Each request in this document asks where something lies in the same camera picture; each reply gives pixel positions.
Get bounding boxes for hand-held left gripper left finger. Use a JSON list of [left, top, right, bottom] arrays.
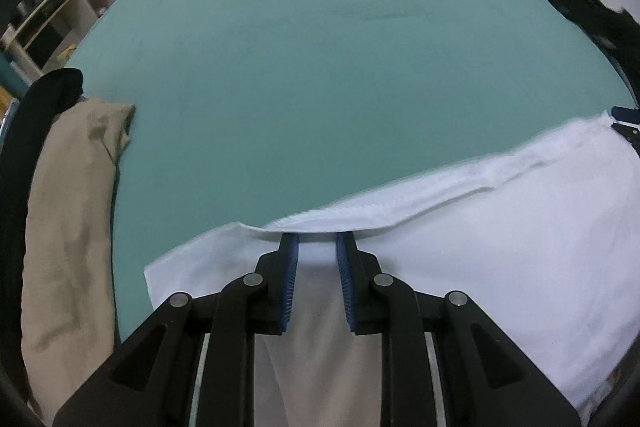
[[52, 232, 301, 427]]

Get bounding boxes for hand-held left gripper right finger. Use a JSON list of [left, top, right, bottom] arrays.
[[336, 232, 583, 427]]

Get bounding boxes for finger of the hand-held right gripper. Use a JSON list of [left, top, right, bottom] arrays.
[[611, 106, 640, 155]]

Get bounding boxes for white hooded jacket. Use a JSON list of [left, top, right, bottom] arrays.
[[144, 112, 640, 427]]

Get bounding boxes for beige pants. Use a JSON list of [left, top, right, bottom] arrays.
[[21, 98, 136, 423]]

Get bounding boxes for black cloth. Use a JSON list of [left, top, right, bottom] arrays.
[[2, 68, 84, 258]]

